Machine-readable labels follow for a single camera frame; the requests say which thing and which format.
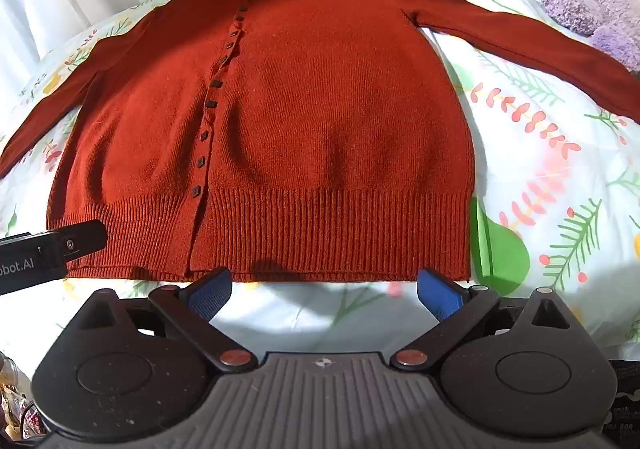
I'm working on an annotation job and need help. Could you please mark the red knit cardigan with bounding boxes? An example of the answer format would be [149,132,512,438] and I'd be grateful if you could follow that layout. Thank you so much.
[0,0,640,284]

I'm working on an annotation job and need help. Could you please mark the black printed bag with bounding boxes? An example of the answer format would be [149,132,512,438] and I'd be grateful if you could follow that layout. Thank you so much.
[606,358,640,442]

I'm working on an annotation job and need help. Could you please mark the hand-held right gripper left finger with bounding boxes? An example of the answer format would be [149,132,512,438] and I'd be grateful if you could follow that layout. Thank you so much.
[79,267,257,374]

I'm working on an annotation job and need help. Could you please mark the floral bed sheet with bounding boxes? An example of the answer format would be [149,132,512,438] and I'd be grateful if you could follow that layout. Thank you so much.
[0,0,640,380]

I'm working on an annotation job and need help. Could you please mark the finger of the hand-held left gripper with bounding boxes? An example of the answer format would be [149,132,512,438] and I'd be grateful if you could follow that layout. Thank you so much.
[55,219,107,262]

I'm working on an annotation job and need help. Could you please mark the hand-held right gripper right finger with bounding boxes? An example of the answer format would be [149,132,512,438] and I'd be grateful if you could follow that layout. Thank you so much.
[389,268,571,372]

